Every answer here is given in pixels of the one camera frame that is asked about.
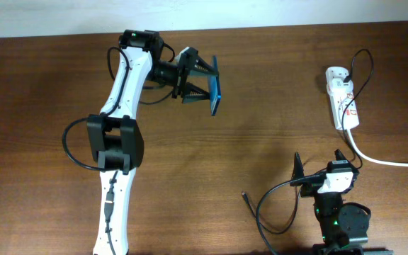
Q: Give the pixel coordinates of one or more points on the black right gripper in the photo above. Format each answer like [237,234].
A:
[310,189]

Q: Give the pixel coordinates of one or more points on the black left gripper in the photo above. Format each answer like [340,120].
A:
[185,86]

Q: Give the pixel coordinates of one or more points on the blue Galaxy smartphone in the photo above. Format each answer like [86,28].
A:
[215,93]

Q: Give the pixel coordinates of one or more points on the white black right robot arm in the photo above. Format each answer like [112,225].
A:
[343,225]

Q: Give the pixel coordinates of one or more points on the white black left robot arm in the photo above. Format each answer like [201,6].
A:
[117,145]

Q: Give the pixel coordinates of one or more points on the white USB charger adapter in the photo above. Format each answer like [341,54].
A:
[337,86]

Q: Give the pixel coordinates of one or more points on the white power strip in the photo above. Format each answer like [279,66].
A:
[344,111]

